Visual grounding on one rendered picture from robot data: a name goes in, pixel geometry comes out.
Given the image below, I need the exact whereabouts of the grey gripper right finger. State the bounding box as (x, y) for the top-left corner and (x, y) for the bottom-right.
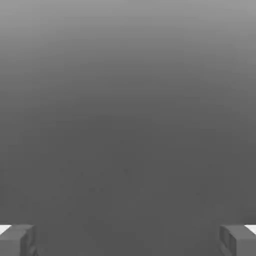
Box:
(218, 224), (256, 256)

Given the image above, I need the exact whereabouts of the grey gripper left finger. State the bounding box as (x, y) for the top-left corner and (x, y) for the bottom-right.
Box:
(0, 224), (39, 256)

